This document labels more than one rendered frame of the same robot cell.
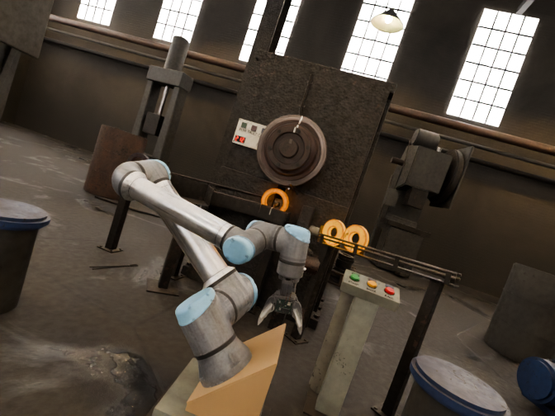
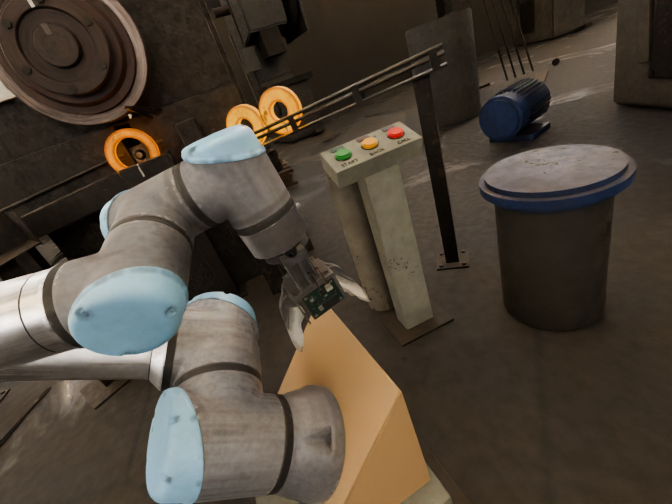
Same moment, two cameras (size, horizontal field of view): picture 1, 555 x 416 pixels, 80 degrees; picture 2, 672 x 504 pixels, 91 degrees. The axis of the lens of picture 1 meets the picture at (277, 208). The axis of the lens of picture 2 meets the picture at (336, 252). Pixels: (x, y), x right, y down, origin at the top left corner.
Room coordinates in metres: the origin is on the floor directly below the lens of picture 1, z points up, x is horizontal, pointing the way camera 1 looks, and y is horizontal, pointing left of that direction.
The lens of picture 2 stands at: (0.67, -0.01, 0.79)
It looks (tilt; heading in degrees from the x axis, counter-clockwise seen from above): 27 degrees down; 338
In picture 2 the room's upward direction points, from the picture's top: 20 degrees counter-clockwise
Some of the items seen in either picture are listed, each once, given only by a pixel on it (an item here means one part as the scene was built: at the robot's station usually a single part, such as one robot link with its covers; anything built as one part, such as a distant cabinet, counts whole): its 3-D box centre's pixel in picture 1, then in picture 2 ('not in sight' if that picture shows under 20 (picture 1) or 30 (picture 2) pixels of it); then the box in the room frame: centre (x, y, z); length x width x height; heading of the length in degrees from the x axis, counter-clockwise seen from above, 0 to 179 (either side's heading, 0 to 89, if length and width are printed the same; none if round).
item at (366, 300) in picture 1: (348, 347); (395, 242); (1.39, -0.48, 0.31); 0.24 x 0.16 x 0.62; 78
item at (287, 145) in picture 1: (289, 148); (60, 46); (2.16, 0.05, 1.12); 0.28 x 0.06 x 0.28; 78
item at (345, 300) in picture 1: (338, 339); (366, 242); (1.56, -0.48, 0.26); 0.12 x 0.12 x 0.52
